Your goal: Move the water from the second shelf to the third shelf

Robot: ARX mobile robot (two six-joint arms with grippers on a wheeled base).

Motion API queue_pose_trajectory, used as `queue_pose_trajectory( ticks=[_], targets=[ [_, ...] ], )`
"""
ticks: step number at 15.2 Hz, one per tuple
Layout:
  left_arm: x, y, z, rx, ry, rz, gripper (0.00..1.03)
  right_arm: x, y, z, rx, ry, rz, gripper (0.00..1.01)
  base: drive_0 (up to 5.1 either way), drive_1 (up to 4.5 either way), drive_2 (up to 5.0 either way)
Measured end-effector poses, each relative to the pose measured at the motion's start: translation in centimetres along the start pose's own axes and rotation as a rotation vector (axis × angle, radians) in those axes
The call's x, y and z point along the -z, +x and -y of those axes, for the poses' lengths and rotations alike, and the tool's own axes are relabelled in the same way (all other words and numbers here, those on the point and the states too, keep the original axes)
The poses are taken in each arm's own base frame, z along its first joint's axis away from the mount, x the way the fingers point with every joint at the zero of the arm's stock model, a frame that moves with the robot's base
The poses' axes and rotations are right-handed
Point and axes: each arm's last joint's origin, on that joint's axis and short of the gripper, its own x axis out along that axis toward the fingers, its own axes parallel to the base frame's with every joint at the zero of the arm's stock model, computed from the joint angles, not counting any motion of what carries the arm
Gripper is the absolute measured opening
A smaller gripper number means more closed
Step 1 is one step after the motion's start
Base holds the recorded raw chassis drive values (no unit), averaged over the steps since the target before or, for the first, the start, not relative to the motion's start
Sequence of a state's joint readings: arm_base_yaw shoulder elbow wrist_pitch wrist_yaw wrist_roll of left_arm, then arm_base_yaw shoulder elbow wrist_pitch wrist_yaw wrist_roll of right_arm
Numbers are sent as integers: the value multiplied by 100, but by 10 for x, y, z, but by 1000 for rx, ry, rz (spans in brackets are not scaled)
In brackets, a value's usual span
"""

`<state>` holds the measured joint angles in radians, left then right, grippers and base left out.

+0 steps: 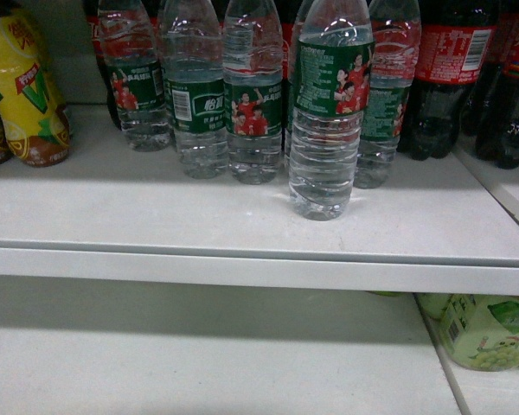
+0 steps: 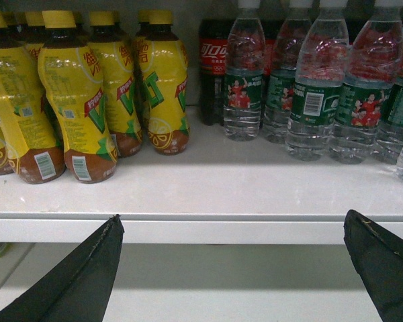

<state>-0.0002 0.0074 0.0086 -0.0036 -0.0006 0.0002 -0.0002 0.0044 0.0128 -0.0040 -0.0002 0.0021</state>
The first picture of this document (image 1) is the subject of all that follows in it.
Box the cola bottle far right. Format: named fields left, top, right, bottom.
left=475, top=24, right=519, bottom=169

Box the green drink bottle behind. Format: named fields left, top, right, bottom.
left=415, top=293, right=452, bottom=321

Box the white metal shelf board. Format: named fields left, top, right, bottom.
left=0, top=105, right=519, bottom=296

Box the yellow lemon tea bottle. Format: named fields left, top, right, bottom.
left=0, top=1, right=72, bottom=168

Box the white lower shelf board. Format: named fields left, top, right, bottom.
left=0, top=276, right=519, bottom=415

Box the water bottle right rear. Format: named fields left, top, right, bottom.
left=354, top=0, right=421, bottom=189

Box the water bottle far left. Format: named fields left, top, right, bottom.
left=98, top=1, right=170, bottom=152

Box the cola bottle red label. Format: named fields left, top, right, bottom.
left=398, top=1, right=500, bottom=161

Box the water bottle centre row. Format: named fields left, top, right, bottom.
left=222, top=1, right=283, bottom=185

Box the water bottle barcode label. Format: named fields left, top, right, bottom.
left=158, top=0, right=228, bottom=179

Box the clear water bottle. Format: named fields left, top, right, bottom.
left=289, top=1, right=375, bottom=220

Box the cola bottle between right pair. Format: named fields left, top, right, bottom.
left=460, top=63, right=503, bottom=137

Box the green grape drink bottle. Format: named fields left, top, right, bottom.
left=438, top=294, right=519, bottom=372

